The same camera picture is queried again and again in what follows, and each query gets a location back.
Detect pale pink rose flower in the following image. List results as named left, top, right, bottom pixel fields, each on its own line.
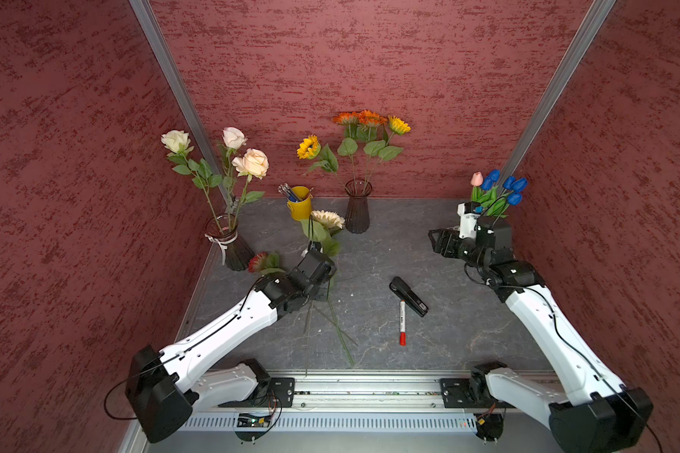
left=232, top=148, right=269, bottom=222

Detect pens in bucket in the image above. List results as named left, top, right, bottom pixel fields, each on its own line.
left=278, top=183, right=304, bottom=203

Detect white rose flower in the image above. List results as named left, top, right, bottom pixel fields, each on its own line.
left=161, top=130, right=223, bottom=228

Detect orange gerbera flower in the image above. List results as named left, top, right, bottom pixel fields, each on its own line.
left=355, top=109, right=389, bottom=182
left=332, top=111, right=360, bottom=181

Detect yellow sunflower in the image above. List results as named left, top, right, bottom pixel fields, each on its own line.
left=297, top=135, right=339, bottom=176
left=378, top=115, right=412, bottom=162

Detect blue tulip flower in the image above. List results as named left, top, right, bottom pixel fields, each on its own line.
left=482, top=192, right=523, bottom=218
left=481, top=170, right=501, bottom=192
left=515, top=177, right=528, bottom=194
left=496, top=176, right=517, bottom=203
left=472, top=177, right=494, bottom=205

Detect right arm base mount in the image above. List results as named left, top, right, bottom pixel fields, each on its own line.
left=439, top=379, right=514, bottom=411

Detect aluminium front rail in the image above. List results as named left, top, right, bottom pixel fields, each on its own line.
left=178, top=364, right=470, bottom=413

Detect aluminium corner profile left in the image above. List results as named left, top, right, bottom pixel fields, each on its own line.
left=130, top=0, right=224, bottom=175

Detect red capped white marker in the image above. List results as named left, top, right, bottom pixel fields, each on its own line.
left=399, top=300, right=406, bottom=347

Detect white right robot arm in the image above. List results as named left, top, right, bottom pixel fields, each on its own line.
left=428, top=216, right=654, bottom=452

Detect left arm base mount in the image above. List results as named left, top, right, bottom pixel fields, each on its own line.
left=220, top=377, right=296, bottom=409

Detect black stapler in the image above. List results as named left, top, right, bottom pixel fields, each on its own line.
left=389, top=277, right=429, bottom=317

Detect dark ribbed glass vase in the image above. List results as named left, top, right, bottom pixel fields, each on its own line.
left=345, top=179, right=372, bottom=234

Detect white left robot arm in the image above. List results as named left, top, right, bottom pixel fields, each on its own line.
left=125, top=250, right=336, bottom=444

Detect red gerbera flower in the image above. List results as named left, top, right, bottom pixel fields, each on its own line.
left=247, top=252, right=285, bottom=276

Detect aluminium corner profile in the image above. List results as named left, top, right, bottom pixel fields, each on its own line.
left=501, top=0, right=617, bottom=181
left=130, top=0, right=224, bottom=175

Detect red glass vase with ribbon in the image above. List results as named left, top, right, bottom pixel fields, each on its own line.
left=205, top=214, right=255, bottom=272

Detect aluminium corner profile right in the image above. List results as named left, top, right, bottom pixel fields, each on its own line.
left=501, top=0, right=617, bottom=181

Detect pink tulip bud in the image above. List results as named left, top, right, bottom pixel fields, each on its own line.
left=470, top=172, right=485, bottom=203

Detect yellow metal pen bucket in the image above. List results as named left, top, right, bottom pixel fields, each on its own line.
left=287, top=186, right=313, bottom=221

